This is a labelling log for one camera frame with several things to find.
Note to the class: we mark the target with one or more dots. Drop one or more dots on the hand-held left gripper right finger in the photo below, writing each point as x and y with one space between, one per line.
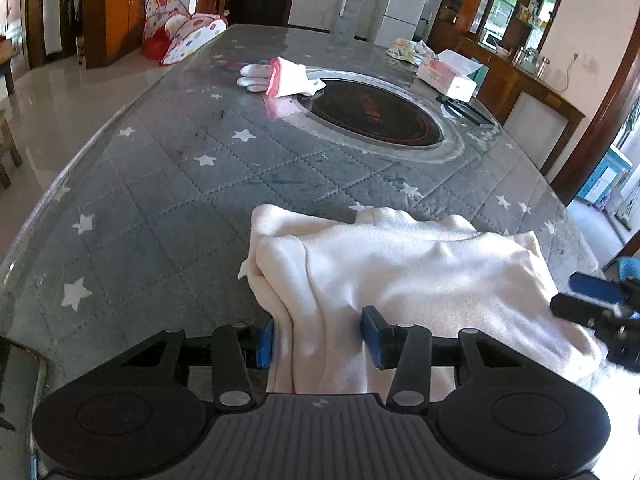
376 335

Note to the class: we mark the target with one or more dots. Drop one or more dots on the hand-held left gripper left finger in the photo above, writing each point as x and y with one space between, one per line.
264 345

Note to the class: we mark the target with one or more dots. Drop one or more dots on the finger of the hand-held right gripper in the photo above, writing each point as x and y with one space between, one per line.
580 309
597 287

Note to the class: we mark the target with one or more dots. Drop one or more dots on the white towel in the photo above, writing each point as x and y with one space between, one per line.
415 270

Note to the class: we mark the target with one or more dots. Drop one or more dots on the wooden sideboard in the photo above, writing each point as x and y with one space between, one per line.
535 100

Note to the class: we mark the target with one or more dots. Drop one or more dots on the round black built-in cooktop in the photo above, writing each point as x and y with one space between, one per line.
372 110

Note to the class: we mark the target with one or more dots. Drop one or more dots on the dark smartphone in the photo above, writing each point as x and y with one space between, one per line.
20 410

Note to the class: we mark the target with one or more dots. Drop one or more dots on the white and red tissue box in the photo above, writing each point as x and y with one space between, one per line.
445 72

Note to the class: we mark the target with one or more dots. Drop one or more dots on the white gloves with pink cuff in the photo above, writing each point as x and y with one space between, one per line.
290 79

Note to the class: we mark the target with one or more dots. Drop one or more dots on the white microwave oven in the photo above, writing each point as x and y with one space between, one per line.
491 40

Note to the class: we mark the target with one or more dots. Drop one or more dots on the folded printed cloth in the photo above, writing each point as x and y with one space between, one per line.
407 50

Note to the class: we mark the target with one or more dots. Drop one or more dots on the wooden display cabinet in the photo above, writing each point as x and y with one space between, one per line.
475 5

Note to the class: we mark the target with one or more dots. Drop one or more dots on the polka dot play tent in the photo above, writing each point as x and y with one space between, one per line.
192 35

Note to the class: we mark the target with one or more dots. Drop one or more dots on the wooden stool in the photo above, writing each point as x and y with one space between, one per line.
7 145

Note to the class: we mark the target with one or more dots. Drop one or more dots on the water dispenser with blue bottle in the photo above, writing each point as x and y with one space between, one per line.
352 5

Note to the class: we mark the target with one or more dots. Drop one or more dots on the white refrigerator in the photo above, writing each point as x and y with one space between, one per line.
402 5

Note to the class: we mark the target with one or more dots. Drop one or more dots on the tall wooden shelf cabinet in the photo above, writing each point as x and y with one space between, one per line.
120 25

